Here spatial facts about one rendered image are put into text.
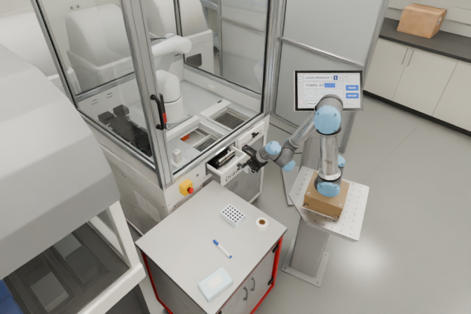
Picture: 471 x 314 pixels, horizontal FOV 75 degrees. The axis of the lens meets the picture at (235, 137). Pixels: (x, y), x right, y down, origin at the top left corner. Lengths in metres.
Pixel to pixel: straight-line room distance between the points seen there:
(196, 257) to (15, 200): 0.96
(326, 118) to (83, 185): 1.00
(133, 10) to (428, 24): 3.75
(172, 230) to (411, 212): 2.22
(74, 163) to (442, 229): 2.92
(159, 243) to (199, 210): 0.30
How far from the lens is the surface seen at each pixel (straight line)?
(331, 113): 1.42
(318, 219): 1.92
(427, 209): 3.38
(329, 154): 1.57
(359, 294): 2.63
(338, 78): 2.52
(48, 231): 1.15
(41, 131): 1.08
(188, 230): 1.83
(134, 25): 1.31
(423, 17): 4.50
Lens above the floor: 2.24
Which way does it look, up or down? 38 degrees down
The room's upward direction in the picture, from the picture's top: straight up
